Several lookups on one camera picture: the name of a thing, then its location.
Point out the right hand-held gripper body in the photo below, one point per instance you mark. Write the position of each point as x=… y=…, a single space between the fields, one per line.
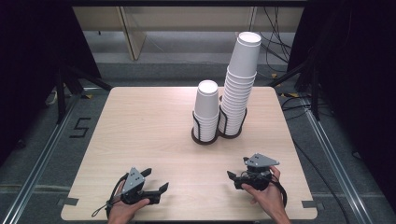
x=258 y=177

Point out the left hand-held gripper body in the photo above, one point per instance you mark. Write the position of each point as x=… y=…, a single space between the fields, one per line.
x=133 y=182

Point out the short stack of cups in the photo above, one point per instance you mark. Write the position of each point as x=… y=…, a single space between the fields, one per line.
x=206 y=105

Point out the tall stack of cups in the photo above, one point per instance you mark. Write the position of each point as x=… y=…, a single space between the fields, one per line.
x=243 y=68

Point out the person's right hand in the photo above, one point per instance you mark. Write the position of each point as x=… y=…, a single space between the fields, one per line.
x=271 y=199

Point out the person's left hand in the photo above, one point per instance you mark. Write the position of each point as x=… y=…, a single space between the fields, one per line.
x=123 y=213

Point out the black tape strip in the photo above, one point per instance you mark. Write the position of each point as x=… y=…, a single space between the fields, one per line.
x=311 y=204

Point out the yellow tape piece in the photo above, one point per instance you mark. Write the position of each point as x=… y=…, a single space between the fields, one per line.
x=292 y=94
x=88 y=96

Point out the black metal stand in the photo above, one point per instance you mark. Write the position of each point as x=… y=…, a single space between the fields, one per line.
x=314 y=93
x=60 y=93

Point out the black curtain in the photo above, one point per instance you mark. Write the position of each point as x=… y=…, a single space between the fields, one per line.
x=361 y=77
x=28 y=62

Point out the light wooden furniture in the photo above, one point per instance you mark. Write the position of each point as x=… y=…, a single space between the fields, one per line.
x=186 y=18

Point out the metal floor rail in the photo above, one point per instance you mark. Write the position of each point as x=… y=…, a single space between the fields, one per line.
x=40 y=161
x=336 y=161

